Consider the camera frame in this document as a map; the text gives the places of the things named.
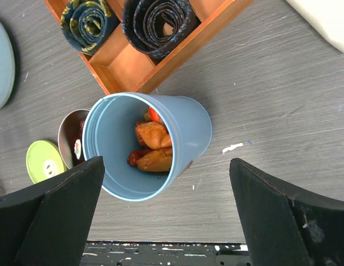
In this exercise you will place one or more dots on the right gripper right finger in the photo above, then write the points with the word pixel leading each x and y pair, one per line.
pixel 284 224

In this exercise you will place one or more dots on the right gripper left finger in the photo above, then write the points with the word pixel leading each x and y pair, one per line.
pixel 48 223

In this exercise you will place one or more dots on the blue cylindrical lunch container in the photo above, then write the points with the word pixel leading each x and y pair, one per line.
pixel 109 132

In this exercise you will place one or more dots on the pile of food pieces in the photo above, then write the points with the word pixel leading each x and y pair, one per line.
pixel 156 153

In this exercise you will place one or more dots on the grey-blue plate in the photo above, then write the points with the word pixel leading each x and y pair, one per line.
pixel 7 66

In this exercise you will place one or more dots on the green round lid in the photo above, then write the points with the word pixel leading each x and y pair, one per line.
pixel 43 161

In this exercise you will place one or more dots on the silver metal bowl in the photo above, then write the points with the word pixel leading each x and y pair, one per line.
pixel 70 137

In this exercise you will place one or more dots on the orange wooden compartment tray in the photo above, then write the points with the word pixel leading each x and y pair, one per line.
pixel 118 67

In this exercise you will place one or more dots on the white folded cloth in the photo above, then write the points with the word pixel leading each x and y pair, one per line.
pixel 326 17

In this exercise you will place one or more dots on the rolled black tie right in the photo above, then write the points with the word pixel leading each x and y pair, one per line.
pixel 156 28

